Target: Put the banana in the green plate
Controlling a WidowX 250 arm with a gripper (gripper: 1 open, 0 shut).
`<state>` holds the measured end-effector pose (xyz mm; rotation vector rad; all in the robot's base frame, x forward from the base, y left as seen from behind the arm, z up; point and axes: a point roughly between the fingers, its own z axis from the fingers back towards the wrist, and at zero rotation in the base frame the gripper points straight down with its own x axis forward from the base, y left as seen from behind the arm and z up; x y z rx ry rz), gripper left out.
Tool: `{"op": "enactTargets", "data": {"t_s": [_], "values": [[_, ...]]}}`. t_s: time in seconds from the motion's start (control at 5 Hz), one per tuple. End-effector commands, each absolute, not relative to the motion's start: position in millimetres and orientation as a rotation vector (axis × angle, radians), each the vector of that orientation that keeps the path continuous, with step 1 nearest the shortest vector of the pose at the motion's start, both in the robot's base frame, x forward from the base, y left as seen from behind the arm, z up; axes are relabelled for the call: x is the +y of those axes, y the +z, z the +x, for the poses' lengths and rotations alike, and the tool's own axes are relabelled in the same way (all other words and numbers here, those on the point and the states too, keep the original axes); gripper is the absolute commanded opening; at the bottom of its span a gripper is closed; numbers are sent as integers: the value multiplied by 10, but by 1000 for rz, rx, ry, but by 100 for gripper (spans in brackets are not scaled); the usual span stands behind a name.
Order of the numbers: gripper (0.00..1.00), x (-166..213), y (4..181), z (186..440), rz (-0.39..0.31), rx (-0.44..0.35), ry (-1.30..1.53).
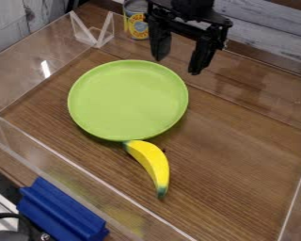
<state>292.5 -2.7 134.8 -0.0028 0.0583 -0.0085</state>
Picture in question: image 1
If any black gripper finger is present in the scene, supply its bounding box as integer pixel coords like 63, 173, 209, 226
148, 16, 172, 61
188, 36, 216, 75

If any clear acrylic triangle bracket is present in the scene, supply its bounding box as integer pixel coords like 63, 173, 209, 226
71, 11, 116, 49

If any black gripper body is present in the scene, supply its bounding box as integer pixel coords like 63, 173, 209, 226
147, 0, 233, 50

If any yellow labelled tin can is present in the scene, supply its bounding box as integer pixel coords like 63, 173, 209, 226
123, 0, 148, 40

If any black cable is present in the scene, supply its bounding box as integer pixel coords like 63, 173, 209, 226
0, 212, 37, 241

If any yellow toy banana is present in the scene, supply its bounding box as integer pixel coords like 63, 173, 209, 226
124, 140, 169, 199

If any blue plastic clamp block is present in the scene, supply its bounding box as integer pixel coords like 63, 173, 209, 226
17, 177, 109, 241

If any green round plate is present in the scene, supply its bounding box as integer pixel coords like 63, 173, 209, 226
68, 59, 188, 142

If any clear acrylic enclosure wall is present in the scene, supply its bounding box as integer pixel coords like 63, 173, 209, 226
0, 117, 196, 241

